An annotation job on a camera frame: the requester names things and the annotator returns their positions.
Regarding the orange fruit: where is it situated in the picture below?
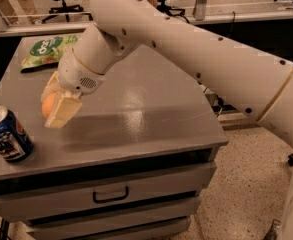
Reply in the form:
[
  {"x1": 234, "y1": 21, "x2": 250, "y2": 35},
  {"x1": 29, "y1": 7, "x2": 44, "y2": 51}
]
[{"x1": 42, "y1": 93, "x2": 56, "y2": 119}]

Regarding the grey drawer cabinet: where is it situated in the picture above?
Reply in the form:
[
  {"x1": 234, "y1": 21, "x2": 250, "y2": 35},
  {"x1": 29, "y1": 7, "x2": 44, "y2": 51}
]
[{"x1": 0, "y1": 37, "x2": 227, "y2": 240}]

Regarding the dark object bottom right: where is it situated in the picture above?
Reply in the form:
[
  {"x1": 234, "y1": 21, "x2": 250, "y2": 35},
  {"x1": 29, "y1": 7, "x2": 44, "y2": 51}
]
[{"x1": 263, "y1": 219, "x2": 281, "y2": 240}]

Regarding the blue pepsi can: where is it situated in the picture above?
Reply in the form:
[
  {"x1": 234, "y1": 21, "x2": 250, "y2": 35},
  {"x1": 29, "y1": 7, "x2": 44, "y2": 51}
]
[{"x1": 0, "y1": 105, "x2": 34, "y2": 162}]

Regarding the black drawer handle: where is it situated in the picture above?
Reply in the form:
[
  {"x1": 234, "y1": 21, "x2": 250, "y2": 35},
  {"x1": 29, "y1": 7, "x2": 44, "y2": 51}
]
[{"x1": 92, "y1": 186, "x2": 129, "y2": 204}]

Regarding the black hanging cable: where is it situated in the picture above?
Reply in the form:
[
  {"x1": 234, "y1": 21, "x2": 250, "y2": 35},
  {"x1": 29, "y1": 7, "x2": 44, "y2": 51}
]
[{"x1": 199, "y1": 11, "x2": 237, "y2": 118}]

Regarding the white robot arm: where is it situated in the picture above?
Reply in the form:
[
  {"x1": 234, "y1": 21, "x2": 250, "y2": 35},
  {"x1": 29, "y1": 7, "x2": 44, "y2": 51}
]
[{"x1": 42, "y1": 0, "x2": 293, "y2": 240}]

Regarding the green snack bag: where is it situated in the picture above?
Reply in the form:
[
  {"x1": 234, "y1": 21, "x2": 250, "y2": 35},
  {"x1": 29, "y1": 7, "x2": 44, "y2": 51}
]
[{"x1": 21, "y1": 34, "x2": 79, "y2": 69}]

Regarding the black stand foot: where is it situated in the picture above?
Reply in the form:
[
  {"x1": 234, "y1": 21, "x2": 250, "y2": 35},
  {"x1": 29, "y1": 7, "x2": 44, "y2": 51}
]
[{"x1": 288, "y1": 154, "x2": 293, "y2": 167}]

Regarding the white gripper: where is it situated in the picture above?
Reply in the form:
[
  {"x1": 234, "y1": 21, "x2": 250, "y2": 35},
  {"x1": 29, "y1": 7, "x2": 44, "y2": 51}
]
[{"x1": 41, "y1": 48, "x2": 106, "y2": 129}]

